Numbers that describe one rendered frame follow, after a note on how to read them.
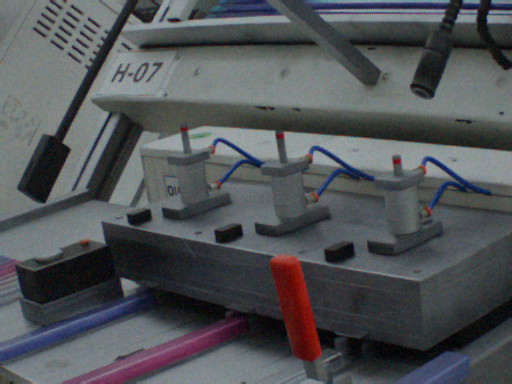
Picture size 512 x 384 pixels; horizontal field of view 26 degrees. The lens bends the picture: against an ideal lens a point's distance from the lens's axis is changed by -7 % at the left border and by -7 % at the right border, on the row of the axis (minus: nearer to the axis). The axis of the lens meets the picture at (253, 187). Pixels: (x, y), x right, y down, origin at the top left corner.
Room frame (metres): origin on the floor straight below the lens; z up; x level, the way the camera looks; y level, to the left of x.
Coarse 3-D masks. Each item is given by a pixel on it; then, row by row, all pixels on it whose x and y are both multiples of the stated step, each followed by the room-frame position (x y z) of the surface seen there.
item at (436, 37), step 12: (432, 36) 0.68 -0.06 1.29; (444, 36) 0.67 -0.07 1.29; (432, 48) 0.67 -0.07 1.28; (444, 48) 0.67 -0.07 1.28; (420, 60) 0.68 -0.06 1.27; (432, 60) 0.67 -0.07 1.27; (444, 60) 0.67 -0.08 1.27; (420, 72) 0.67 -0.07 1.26; (432, 72) 0.67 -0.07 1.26; (420, 84) 0.67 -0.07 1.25; (432, 84) 0.67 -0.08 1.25; (420, 96) 0.69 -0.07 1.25; (432, 96) 0.68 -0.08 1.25
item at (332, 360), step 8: (328, 352) 0.71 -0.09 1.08; (336, 352) 0.70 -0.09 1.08; (328, 360) 0.70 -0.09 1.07; (336, 360) 0.70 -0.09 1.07; (288, 368) 0.69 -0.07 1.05; (296, 368) 0.69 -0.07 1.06; (328, 368) 0.70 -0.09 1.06; (336, 368) 0.70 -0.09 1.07; (272, 376) 0.69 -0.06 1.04; (280, 376) 0.69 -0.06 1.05; (288, 376) 0.68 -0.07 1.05; (296, 376) 0.68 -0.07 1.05; (304, 376) 0.69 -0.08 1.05
